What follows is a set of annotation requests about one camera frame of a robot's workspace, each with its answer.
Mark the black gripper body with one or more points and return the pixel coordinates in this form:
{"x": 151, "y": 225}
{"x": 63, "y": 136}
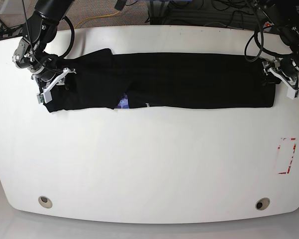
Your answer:
{"x": 44, "y": 77}
{"x": 289, "y": 69}

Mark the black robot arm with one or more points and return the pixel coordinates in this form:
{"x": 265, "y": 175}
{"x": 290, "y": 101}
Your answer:
{"x": 39, "y": 30}
{"x": 283, "y": 15}

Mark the right table cable grommet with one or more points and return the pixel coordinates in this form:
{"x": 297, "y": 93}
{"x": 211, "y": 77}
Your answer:
{"x": 262, "y": 204}

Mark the black tripod stand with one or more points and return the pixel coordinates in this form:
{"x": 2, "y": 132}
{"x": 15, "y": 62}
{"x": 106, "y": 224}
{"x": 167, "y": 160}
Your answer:
{"x": 7, "y": 32}

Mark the black T-shirt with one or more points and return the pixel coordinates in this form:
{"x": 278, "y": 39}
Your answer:
{"x": 181, "y": 80}

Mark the red tape rectangle marking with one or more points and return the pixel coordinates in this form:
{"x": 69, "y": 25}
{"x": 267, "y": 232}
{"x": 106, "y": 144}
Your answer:
{"x": 285, "y": 155}

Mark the left table cable grommet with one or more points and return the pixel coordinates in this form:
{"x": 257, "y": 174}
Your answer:
{"x": 45, "y": 202}

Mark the table cable grommet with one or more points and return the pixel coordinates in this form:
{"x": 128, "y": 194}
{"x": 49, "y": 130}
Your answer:
{"x": 45, "y": 202}
{"x": 262, "y": 204}

